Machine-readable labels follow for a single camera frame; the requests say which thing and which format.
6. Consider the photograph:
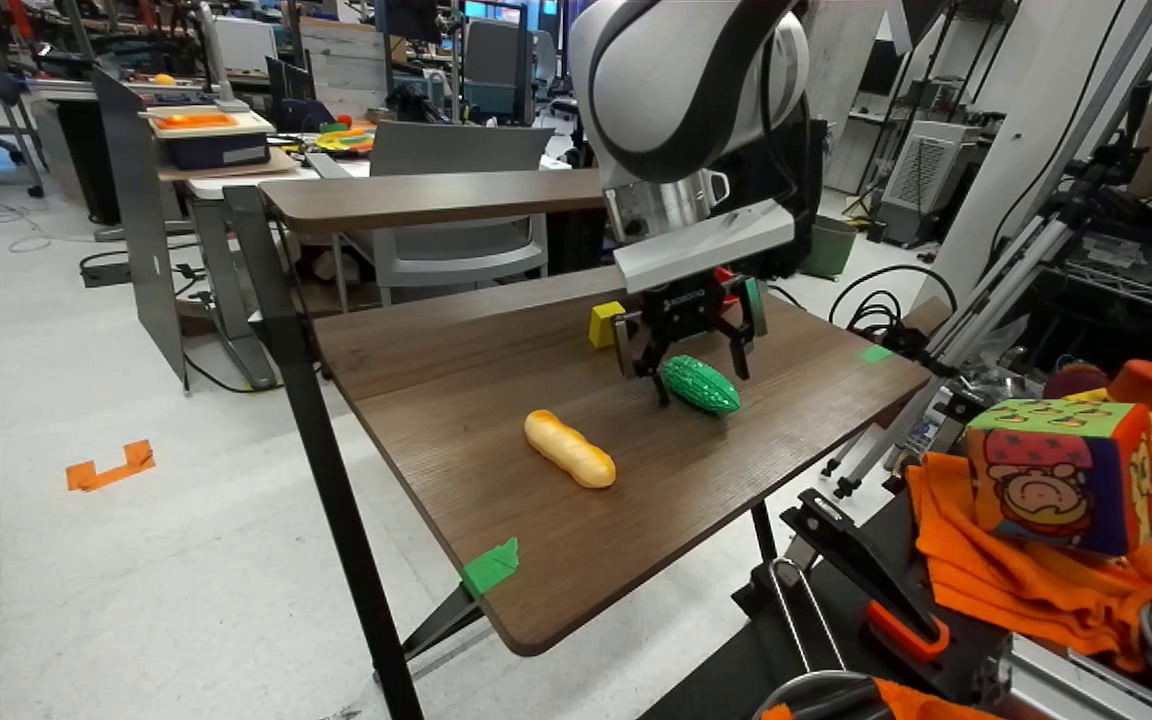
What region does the grey office chair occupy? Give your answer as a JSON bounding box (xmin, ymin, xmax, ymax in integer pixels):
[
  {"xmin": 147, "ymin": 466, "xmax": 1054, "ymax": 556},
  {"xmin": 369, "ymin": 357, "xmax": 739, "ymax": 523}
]
[{"xmin": 365, "ymin": 116, "xmax": 559, "ymax": 307}]

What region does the small yellow cube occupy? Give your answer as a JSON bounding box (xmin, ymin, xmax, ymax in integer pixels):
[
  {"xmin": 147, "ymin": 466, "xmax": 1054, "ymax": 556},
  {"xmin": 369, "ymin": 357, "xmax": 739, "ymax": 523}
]
[{"xmin": 585, "ymin": 300, "xmax": 631, "ymax": 357}]

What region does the wooden table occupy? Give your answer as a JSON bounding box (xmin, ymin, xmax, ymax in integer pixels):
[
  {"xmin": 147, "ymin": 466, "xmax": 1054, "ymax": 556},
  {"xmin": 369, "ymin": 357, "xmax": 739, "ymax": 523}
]
[{"xmin": 256, "ymin": 164, "xmax": 616, "ymax": 229}]

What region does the black table leg frame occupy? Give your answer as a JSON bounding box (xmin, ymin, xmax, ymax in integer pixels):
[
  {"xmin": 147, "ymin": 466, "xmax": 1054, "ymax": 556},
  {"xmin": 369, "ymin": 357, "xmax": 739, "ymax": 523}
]
[{"xmin": 219, "ymin": 183, "xmax": 428, "ymax": 720}]

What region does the orange cloth under toy cube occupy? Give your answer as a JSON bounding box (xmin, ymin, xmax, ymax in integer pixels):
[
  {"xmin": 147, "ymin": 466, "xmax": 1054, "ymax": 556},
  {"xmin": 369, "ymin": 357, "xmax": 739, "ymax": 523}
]
[{"xmin": 902, "ymin": 454, "xmax": 1152, "ymax": 678}]

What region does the black clamp orange handle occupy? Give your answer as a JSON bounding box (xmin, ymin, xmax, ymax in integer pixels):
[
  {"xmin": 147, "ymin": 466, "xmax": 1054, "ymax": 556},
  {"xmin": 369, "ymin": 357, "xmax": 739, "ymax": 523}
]
[{"xmin": 780, "ymin": 488, "xmax": 956, "ymax": 672}]

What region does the yellow toy corn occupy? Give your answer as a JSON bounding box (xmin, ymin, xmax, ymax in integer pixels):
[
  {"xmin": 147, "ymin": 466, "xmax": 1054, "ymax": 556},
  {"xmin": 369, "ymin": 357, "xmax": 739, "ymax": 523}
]
[{"xmin": 518, "ymin": 405, "xmax": 619, "ymax": 494}]

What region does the green plastic toy vegetable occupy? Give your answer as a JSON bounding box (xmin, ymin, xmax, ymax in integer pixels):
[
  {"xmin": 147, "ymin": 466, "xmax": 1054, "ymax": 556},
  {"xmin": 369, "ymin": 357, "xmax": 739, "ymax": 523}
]
[{"xmin": 657, "ymin": 354, "xmax": 746, "ymax": 422}]

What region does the aluminium frame post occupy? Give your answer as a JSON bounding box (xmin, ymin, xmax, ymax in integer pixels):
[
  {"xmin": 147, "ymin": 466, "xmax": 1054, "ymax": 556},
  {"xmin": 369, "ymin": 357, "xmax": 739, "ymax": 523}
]
[{"xmin": 922, "ymin": 0, "xmax": 1152, "ymax": 375}]

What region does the grey standing panel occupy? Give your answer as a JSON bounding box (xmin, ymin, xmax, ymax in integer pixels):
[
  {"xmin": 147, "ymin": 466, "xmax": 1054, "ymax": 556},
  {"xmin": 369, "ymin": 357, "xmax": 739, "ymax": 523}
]
[{"xmin": 92, "ymin": 69, "xmax": 193, "ymax": 394}]

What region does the colourful soft toy cube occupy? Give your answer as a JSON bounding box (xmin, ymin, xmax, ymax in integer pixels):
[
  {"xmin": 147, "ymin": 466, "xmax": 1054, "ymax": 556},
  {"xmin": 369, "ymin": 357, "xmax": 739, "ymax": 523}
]
[{"xmin": 961, "ymin": 395, "xmax": 1152, "ymax": 562}]

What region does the yellow box red button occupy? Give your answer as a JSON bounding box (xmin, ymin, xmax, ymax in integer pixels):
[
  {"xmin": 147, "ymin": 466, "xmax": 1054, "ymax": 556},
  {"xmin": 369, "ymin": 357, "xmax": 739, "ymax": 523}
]
[{"xmin": 1066, "ymin": 357, "xmax": 1152, "ymax": 461}]

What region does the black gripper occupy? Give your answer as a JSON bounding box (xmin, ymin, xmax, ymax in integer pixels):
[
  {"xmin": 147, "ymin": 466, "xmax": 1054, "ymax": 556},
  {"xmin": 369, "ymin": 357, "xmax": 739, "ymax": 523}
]
[{"xmin": 610, "ymin": 267, "xmax": 758, "ymax": 384}]

